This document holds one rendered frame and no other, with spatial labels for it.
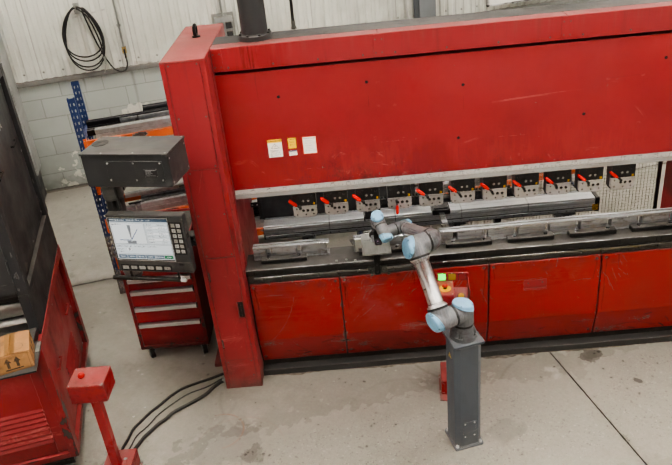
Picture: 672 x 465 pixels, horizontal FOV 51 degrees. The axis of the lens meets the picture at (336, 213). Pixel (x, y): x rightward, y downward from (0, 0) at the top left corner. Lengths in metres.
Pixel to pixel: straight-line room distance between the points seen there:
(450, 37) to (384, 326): 1.96
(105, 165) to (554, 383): 3.12
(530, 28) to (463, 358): 1.88
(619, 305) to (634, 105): 1.38
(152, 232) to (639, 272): 3.10
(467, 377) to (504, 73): 1.75
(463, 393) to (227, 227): 1.70
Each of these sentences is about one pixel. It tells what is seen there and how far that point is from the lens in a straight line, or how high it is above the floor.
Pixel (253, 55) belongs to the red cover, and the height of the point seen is 2.24.
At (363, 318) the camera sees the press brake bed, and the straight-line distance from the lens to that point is 4.81.
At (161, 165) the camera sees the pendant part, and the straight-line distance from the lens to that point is 3.75.
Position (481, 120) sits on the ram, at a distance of 4.36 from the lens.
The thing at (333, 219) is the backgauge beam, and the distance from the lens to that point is 4.85.
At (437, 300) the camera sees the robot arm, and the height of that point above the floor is 1.05.
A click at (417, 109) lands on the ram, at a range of 4.27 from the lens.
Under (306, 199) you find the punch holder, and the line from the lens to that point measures 4.46.
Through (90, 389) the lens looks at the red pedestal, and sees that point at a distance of 4.16.
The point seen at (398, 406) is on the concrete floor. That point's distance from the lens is 4.78.
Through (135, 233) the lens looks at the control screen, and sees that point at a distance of 4.00.
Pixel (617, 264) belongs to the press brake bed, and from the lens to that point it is 4.96.
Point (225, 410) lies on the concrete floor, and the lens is 4.94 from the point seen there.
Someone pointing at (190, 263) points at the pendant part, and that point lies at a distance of 3.96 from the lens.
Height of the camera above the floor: 3.27
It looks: 28 degrees down
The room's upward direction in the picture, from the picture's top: 6 degrees counter-clockwise
